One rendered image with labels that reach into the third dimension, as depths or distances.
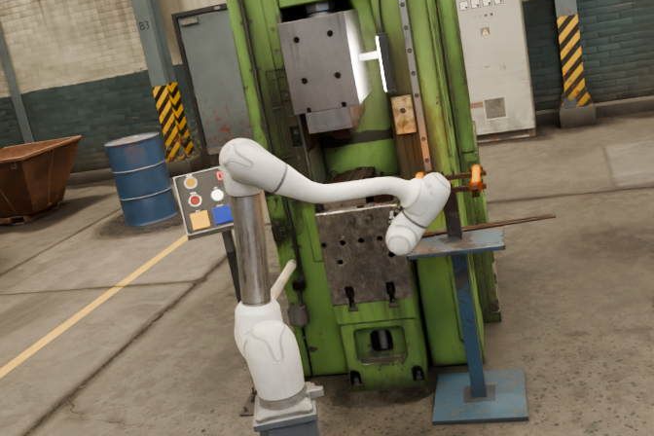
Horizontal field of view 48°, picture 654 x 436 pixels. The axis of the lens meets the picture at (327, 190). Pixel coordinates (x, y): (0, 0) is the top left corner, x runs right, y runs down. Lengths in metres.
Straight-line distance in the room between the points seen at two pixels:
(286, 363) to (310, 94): 1.35
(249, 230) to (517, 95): 6.37
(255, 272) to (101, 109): 8.74
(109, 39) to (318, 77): 7.73
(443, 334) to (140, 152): 4.75
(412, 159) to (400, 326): 0.78
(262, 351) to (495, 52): 6.54
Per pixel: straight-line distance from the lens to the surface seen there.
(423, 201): 2.31
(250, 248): 2.39
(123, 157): 7.72
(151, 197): 7.78
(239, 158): 2.17
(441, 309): 3.59
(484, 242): 3.03
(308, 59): 3.20
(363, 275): 3.34
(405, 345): 3.52
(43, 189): 9.55
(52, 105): 11.49
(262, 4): 3.39
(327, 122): 3.22
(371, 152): 3.72
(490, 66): 8.45
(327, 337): 3.72
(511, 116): 8.53
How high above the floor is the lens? 1.77
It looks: 13 degrees down
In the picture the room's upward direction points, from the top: 11 degrees counter-clockwise
